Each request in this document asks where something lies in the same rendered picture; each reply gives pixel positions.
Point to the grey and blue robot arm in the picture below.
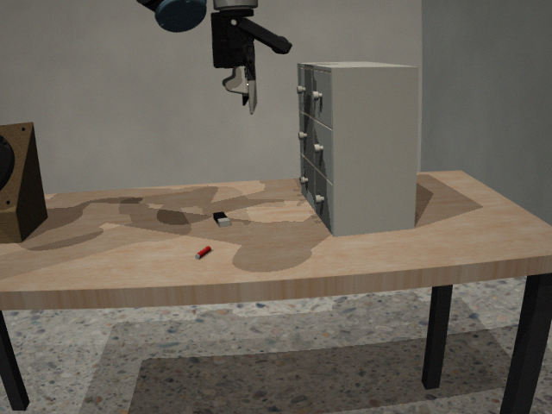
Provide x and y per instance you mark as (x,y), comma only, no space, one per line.
(175,16)

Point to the grey chest of drawers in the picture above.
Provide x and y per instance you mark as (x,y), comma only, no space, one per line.
(374,147)

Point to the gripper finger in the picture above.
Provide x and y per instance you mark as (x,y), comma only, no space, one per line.
(244,97)
(246,86)

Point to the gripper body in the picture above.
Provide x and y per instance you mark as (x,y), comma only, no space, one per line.
(231,42)

